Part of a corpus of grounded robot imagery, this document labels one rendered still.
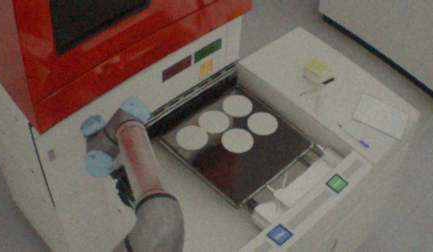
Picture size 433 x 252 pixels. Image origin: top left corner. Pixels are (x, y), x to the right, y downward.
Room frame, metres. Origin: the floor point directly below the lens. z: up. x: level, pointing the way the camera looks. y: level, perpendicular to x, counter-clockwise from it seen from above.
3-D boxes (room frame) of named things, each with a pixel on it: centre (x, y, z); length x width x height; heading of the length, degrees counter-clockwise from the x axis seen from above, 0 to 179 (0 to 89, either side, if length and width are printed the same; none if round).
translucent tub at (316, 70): (1.48, -0.34, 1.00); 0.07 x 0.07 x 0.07; 48
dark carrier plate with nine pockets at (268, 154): (1.23, -0.07, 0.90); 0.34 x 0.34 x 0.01; 46
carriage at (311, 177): (1.06, -0.27, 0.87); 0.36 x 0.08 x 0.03; 136
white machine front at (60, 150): (1.25, 0.22, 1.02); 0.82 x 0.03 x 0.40; 136
